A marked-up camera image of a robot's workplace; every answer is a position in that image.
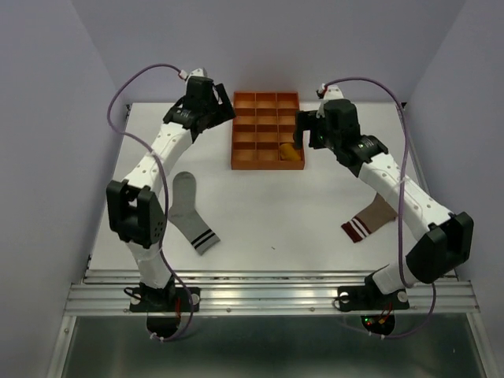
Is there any mustard yellow sock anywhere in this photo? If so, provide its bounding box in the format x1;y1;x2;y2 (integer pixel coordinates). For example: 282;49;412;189
279;143;302;161

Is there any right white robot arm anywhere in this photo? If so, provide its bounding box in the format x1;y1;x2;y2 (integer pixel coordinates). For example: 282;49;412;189
293;99;474;307

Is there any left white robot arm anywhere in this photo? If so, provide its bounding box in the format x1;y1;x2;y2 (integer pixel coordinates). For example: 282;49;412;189
106;69;235;310

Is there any orange compartment tray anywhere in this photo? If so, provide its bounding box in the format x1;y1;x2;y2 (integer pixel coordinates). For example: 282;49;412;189
231;91;305;170

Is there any taupe maroon-cuffed sock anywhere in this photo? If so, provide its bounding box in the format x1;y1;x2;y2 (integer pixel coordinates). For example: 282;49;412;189
341;194;398;243

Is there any grey striped sock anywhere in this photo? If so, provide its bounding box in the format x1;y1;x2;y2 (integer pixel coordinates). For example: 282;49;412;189
169;172;220;256

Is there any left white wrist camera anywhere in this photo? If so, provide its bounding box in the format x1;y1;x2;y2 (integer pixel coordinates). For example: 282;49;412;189
187;68;209;80

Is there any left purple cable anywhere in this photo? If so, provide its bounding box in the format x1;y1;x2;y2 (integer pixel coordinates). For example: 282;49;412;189
106;63;198;343

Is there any aluminium rail frame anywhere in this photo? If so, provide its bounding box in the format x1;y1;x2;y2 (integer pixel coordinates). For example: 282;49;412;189
50;124;489;377

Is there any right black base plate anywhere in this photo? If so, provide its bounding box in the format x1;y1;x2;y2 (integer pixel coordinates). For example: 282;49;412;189
332;285;410;313

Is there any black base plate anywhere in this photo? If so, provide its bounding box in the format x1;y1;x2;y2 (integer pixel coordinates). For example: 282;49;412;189
332;285;410;313
123;286;191;313

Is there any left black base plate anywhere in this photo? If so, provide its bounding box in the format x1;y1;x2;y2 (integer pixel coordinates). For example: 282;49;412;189
123;286;191;313

